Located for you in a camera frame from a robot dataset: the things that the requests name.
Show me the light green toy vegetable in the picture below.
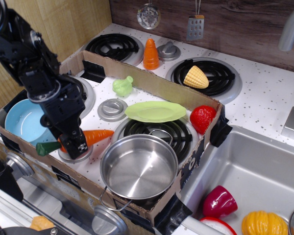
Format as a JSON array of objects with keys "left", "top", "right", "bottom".
[{"left": 112, "top": 76, "right": 133, "bottom": 96}]

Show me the silver oven knob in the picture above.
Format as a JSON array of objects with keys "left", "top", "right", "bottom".
[
  {"left": 92, "top": 205, "right": 128, "bottom": 235},
  {"left": 6, "top": 152, "right": 34, "bottom": 180}
]

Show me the red toy strawberry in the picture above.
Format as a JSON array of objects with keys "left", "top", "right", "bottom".
[{"left": 190, "top": 105, "right": 216, "bottom": 135}]

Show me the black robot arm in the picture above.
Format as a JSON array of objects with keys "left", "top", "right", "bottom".
[{"left": 0, "top": 0, "right": 88, "bottom": 159}]

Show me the light blue bowl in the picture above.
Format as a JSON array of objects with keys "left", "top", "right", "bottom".
[{"left": 5, "top": 99, "right": 55, "bottom": 146}]

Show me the hanging metal spatula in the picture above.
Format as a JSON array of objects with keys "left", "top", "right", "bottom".
[{"left": 186, "top": 0, "right": 205, "bottom": 41}]

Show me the yellow toy pumpkin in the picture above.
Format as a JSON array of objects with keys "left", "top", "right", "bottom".
[{"left": 241, "top": 211, "right": 288, "bottom": 235}]

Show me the light green plate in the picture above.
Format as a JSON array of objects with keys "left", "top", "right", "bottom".
[{"left": 124, "top": 101, "right": 186, "bottom": 123}]

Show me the back right stove burner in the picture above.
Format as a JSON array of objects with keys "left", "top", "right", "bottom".
[{"left": 165, "top": 57, "right": 243, "bottom": 105}]

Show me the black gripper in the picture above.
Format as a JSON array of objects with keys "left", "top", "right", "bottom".
[{"left": 41, "top": 83, "right": 88, "bottom": 160}]

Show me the front right stove burner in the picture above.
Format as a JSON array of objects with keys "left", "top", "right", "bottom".
[{"left": 111, "top": 118, "right": 199, "bottom": 165}]

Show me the grey stove knob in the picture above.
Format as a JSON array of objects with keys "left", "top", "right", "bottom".
[
  {"left": 57, "top": 146, "right": 93, "bottom": 164},
  {"left": 157, "top": 41, "right": 181, "bottom": 61},
  {"left": 98, "top": 98, "right": 128, "bottom": 122}
]

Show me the black device bottom left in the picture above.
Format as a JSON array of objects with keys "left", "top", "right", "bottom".
[{"left": 0, "top": 160, "right": 24, "bottom": 202}]

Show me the silver oven knob left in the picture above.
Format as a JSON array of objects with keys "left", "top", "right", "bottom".
[{"left": 6, "top": 152, "right": 34, "bottom": 180}]

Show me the orange toy cone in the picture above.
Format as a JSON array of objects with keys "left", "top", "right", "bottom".
[{"left": 143, "top": 38, "right": 160, "bottom": 70}]

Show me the hanging metal strainer spoon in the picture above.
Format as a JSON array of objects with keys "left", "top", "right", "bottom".
[{"left": 137, "top": 0, "right": 161, "bottom": 30}]

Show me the metal sink basin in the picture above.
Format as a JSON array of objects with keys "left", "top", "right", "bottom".
[{"left": 181, "top": 126, "right": 294, "bottom": 234}]

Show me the red rimmed white plate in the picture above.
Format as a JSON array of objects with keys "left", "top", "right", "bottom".
[{"left": 199, "top": 216, "right": 237, "bottom": 235}]

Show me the front left stove burner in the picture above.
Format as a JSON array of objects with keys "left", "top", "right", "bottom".
[{"left": 72, "top": 76, "right": 96, "bottom": 119}]

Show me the stove burner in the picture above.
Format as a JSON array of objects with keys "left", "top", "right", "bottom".
[
  {"left": 111, "top": 118, "right": 199, "bottom": 165},
  {"left": 72, "top": 76, "right": 96, "bottom": 119},
  {"left": 165, "top": 57, "right": 243, "bottom": 105},
  {"left": 81, "top": 33, "right": 144, "bottom": 66}
]

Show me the silver oven knob right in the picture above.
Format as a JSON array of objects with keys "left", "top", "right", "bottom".
[{"left": 92, "top": 205, "right": 128, "bottom": 235}]

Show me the orange toy carrot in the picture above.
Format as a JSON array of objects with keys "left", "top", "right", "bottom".
[{"left": 35, "top": 130, "right": 115, "bottom": 157}]

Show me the dark red toy cup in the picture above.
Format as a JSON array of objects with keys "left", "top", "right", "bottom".
[{"left": 202, "top": 185, "right": 238, "bottom": 218}]

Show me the yellow toy corn cob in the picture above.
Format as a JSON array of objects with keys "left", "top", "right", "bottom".
[{"left": 183, "top": 66, "right": 209, "bottom": 89}]

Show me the grey stove knob front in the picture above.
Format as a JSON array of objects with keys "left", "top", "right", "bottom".
[{"left": 57, "top": 146, "right": 93, "bottom": 164}]

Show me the cardboard fence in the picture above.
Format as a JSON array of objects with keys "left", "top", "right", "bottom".
[{"left": 0, "top": 51, "right": 227, "bottom": 234}]

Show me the grey stove knob centre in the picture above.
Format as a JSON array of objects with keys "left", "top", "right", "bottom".
[{"left": 98, "top": 98, "right": 128, "bottom": 122}]

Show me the grey faucet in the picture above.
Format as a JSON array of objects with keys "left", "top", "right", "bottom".
[{"left": 278, "top": 11, "right": 294, "bottom": 51}]

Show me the back left stove burner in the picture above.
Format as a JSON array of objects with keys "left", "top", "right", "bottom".
[{"left": 81, "top": 33, "right": 144, "bottom": 66}]

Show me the stainless steel pot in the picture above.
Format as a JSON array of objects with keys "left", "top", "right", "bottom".
[{"left": 100, "top": 130, "right": 179, "bottom": 212}]

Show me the grey stove knob back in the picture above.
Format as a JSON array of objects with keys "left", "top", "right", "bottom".
[{"left": 157, "top": 41, "right": 181, "bottom": 61}]

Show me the orange toy piece bottom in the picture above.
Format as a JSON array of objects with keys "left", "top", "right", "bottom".
[{"left": 30, "top": 216, "right": 54, "bottom": 231}]

